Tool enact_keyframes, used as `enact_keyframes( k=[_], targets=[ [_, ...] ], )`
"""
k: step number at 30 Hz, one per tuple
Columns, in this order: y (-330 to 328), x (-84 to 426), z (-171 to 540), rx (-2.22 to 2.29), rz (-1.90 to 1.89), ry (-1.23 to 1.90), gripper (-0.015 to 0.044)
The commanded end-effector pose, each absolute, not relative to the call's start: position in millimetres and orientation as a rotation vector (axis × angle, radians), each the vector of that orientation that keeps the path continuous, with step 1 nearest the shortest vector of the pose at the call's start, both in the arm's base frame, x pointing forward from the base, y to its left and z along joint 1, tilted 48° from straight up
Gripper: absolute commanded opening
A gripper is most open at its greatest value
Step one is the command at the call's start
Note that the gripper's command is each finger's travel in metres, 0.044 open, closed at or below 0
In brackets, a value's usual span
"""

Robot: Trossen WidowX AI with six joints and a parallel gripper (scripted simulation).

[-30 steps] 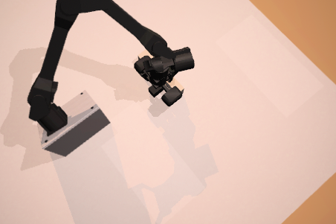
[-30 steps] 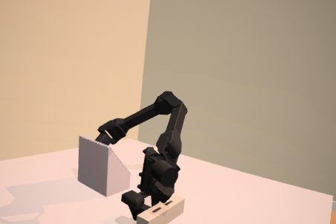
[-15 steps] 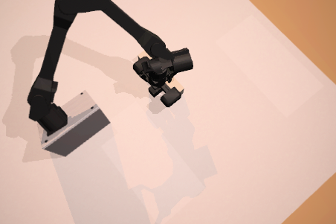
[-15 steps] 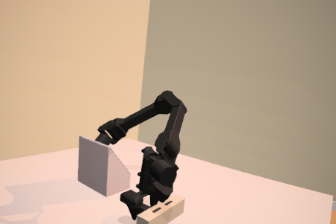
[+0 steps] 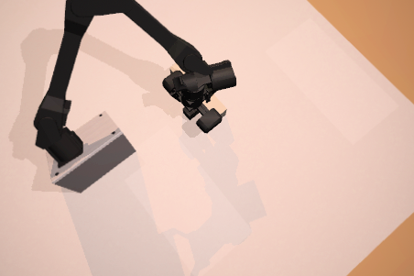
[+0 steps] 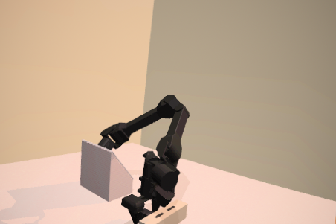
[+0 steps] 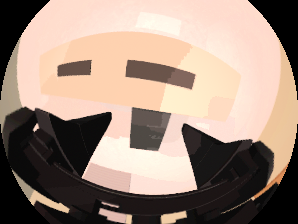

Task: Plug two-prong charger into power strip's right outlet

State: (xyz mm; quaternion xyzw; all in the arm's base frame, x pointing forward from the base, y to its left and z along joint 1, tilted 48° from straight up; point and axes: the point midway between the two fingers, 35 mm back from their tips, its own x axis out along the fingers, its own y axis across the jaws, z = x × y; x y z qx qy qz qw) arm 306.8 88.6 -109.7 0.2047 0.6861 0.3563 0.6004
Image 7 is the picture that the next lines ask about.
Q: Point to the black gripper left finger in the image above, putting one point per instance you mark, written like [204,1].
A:
[76,138]

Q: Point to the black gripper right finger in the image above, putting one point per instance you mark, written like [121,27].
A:
[207,155]

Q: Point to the dark grey two-prong plug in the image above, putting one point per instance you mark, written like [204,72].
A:
[148,128]

